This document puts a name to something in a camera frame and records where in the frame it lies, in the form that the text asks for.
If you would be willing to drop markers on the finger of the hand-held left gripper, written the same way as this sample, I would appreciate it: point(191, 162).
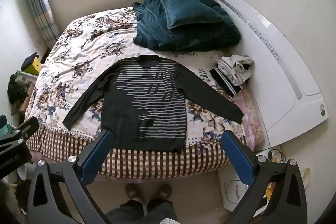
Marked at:
point(25, 128)

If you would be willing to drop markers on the white grey folded garment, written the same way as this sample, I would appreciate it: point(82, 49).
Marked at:
point(239, 69)

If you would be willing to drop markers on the person's legs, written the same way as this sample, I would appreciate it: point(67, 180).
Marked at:
point(141, 213)

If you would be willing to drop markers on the teal folded blanket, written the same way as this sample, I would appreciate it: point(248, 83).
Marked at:
point(183, 29)

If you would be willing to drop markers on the beige slipper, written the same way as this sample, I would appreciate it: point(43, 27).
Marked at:
point(162, 191)
point(134, 192)

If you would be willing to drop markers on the yellow box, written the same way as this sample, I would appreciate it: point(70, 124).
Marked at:
point(35, 66)

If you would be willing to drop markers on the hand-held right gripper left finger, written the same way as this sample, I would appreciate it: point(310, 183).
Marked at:
point(96, 158)

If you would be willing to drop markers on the dark green cloth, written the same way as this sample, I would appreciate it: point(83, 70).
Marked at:
point(16, 88)

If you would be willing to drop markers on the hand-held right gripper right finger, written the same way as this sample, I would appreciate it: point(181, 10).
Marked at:
point(237, 158)

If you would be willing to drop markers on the teal pillow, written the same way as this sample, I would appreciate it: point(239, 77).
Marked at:
point(189, 10)

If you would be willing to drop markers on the black white-trimmed folded garment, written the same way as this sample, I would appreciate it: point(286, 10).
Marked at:
point(223, 81)

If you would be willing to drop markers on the white cardboard box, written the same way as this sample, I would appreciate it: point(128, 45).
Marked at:
point(231, 192)

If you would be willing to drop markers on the white bed headboard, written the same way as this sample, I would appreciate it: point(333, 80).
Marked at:
point(278, 61)

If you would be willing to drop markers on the dark cap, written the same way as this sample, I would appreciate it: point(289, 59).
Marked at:
point(29, 60)

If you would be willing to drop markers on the black striped sweater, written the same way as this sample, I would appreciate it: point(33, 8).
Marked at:
point(147, 103)

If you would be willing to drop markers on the wall socket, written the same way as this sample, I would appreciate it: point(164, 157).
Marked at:
point(37, 43)

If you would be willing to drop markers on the floral bedspread bed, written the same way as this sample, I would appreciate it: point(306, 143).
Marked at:
point(84, 40)

